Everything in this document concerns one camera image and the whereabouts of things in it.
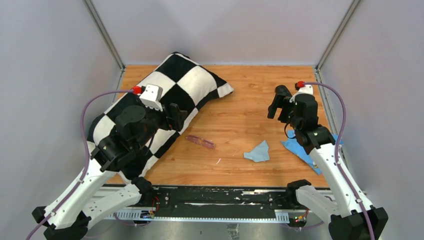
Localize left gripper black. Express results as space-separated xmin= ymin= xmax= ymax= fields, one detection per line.
xmin=135 ymin=95 xmax=188 ymax=150

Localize light blue cleaning cloth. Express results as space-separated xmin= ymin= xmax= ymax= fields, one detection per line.
xmin=243 ymin=140 xmax=270 ymax=163

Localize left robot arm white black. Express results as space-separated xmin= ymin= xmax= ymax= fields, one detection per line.
xmin=32 ymin=101 xmax=188 ymax=240

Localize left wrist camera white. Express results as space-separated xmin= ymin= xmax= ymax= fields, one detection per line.
xmin=139 ymin=84 xmax=163 ymax=112

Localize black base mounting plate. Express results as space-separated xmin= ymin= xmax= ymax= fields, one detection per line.
xmin=133 ymin=185 xmax=311 ymax=222

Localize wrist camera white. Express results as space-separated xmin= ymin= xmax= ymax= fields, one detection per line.
xmin=139 ymin=84 xmax=163 ymax=112
xmin=289 ymin=84 xmax=314 ymax=103

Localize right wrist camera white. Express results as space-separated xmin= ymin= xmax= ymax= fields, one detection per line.
xmin=289 ymin=84 xmax=314 ymax=103

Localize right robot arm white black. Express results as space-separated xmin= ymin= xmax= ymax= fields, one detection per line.
xmin=267 ymin=93 xmax=389 ymax=240

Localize blue patterned cloth bag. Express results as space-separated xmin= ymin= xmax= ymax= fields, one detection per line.
xmin=281 ymin=126 xmax=344 ymax=175

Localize black glasses case beige lining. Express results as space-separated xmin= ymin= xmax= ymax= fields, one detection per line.
xmin=275 ymin=85 xmax=292 ymax=97

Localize pink transparent sunglasses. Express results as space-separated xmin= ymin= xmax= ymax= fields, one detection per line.
xmin=186 ymin=135 xmax=216 ymax=149

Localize aluminium frame rail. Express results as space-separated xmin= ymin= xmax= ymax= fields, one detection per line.
xmin=71 ymin=185 xmax=374 ymax=223

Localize black white checkered pillow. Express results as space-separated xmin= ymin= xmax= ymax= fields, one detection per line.
xmin=87 ymin=52 xmax=234 ymax=183

